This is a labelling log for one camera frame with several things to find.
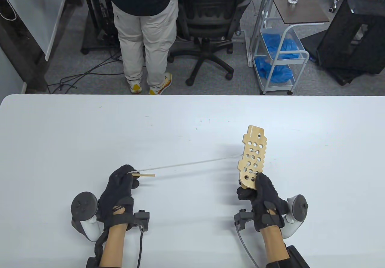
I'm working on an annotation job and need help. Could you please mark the person's right hand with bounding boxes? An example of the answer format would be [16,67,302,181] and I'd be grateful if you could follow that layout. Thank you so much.
[237,173,289,232]

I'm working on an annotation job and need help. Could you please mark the person's left hand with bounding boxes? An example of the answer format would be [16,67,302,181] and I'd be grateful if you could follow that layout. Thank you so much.
[97,165,140,231]

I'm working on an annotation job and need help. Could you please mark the white rope with wooden needle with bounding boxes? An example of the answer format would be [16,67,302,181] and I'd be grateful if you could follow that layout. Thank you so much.
[131,148,262,181]

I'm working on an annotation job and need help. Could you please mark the wooden crocodile lacing toy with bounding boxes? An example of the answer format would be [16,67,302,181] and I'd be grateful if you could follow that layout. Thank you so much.
[238,125,267,189]

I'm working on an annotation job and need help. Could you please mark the person's right forearm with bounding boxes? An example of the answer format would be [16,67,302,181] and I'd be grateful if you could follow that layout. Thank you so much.
[260,224,291,268]

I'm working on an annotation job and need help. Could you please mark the person's left forearm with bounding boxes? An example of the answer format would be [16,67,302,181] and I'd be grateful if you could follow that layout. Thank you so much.
[99,223,128,268]

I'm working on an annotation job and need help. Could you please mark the grey white handheld controller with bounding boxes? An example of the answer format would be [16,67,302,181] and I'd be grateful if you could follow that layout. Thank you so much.
[71,192,101,243]
[283,194,309,239]

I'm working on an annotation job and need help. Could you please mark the blue plastic bag pile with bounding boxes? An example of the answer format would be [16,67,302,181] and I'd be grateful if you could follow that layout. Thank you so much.
[262,33,303,59]
[255,57,294,83]

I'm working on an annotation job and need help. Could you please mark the white rolling cart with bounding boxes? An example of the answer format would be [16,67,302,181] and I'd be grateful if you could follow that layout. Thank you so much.
[253,24,310,95]

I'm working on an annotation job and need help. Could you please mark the black rolling platform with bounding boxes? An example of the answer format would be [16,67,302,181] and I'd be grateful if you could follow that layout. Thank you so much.
[81,18,122,55]

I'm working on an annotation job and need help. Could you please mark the black flat board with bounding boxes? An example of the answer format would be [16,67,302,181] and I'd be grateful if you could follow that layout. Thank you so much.
[301,30,373,86]

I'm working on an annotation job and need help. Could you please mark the dark wooden desk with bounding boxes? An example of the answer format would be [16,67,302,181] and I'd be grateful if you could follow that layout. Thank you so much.
[0,0,85,94]

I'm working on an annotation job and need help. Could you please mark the black computer tower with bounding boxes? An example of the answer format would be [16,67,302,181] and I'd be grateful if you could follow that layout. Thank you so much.
[87,0,121,39]

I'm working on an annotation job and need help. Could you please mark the brown top side table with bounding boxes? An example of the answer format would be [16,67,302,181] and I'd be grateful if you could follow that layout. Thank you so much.
[247,0,331,68]

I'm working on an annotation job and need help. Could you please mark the black office chair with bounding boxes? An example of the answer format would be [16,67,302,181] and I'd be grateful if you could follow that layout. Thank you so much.
[168,0,252,86]

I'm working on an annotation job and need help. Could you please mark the white panel board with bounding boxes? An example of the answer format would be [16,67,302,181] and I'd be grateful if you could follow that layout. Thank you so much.
[0,0,72,61]

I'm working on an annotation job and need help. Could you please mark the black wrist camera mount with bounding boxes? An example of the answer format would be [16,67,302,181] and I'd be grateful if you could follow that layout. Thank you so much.
[132,210,150,232]
[234,209,254,230]

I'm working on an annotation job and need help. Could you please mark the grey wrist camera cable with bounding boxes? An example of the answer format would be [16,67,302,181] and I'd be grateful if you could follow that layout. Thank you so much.
[236,227,260,268]

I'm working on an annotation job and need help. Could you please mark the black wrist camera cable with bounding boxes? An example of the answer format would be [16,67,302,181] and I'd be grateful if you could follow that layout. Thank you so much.
[137,230,145,268]

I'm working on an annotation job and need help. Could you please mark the black forearm strap pack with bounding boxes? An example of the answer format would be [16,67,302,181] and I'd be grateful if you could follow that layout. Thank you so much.
[266,245,310,268]
[86,232,109,268]

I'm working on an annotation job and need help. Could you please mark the black floor cables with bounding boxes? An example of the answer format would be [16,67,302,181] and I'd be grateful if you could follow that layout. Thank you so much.
[48,47,127,94]

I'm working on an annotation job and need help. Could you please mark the black mesh frame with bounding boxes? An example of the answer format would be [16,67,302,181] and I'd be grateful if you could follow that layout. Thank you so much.
[317,0,385,76]

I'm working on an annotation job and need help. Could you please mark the white cable loop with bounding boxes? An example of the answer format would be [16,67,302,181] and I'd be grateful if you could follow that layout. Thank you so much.
[0,0,17,21]

